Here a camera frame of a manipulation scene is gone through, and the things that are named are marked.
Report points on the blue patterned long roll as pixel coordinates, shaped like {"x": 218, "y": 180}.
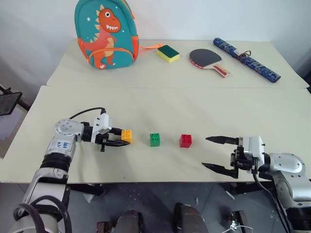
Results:
{"x": 250, "y": 60}

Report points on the yellow and green sponge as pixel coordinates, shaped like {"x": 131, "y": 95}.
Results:
{"x": 168, "y": 54}

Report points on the dark rounded shape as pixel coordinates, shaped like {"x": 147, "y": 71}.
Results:
{"x": 130, "y": 222}
{"x": 190, "y": 218}

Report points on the black table frame bar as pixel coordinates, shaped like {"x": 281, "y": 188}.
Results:
{"x": 90, "y": 188}

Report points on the black table tennis paddle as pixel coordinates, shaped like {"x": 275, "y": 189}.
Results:
{"x": 205, "y": 58}

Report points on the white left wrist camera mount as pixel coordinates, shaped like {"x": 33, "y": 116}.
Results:
{"x": 103, "y": 123}

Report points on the green toy brick cube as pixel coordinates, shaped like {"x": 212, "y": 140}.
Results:
{"x": 155, "y": 140}

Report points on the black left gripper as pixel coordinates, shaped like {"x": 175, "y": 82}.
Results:
{"x": 103, "y": 143}

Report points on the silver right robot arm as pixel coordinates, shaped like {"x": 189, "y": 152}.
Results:
{"x": 288, "y": 165}

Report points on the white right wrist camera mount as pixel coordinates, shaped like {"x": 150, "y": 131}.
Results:
{"x": 255, "y": 146}

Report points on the teal dinosaur backpack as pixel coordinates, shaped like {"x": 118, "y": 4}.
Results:
{"x": 107, "y": 36}

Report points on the red toy brick cube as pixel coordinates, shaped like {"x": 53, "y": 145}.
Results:
{"x": 185, "y": 141}

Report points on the small dark brown block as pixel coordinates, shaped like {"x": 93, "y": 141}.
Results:
{"x": 104, "y": 227}
{"x": 240, "y": 222}

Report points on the black screen on stand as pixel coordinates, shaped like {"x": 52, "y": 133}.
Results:
{"x": 8, "y": 103}

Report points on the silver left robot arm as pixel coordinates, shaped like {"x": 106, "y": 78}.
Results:
{"x": 60, "y": 150}

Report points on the yellow toy brick cube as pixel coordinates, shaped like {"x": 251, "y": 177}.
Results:
{"x": 126, "y": 136}

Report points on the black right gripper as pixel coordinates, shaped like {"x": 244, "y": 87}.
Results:
{"x": 245, "y": 162}

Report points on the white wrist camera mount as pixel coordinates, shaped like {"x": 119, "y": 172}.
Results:
{"x": 255, "y": 146}
{"x": 103, "y": 123}

